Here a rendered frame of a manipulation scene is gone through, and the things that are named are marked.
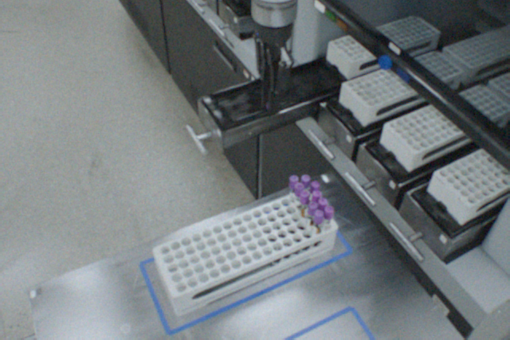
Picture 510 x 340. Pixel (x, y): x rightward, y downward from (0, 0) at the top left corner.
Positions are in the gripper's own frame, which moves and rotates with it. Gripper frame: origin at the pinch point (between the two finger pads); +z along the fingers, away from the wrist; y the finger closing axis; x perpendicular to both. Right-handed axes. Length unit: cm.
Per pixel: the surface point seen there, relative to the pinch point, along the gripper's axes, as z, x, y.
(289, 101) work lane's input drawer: 2.6, -4.5, -0.9
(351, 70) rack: 0.1, -22.1, -0.4
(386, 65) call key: -13.8, -16.5, -16.6
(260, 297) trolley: 2.4, 25.6, -41.0
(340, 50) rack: -2.3, -22.5, 5.0
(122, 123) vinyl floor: 84, 17, 102
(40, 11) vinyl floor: 83, 30, 222
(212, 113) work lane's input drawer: 3.0, 12.8, 4.2
